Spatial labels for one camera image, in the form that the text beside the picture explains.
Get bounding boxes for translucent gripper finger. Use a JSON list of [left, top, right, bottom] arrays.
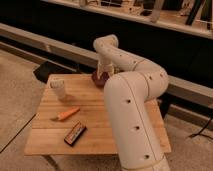
[[97, 71, 103, 79], [107, 70, 115, 77]]

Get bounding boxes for dark ceramic bowl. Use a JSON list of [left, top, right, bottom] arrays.
[[91, 71, 109, 87]]

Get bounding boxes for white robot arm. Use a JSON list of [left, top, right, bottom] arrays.
[[93, 35, 170, 171]]

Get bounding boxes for white paper cup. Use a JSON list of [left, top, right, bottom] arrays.
[[50, 79, 66, 100]]

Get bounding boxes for orange carrot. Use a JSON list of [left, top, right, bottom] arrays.
[[52, 107, 80, 121]]

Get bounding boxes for black floor mat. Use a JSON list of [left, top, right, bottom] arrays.
[[33, 62, 77, 83]]

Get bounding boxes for wooden table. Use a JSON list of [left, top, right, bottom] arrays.
[[23, 73, 172, 157]]

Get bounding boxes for black orange rectangular box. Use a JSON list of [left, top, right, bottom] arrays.
[[64, 122, 87, 146]]

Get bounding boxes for black cable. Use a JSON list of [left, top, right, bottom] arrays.
[[189, 109, 213, 139]]

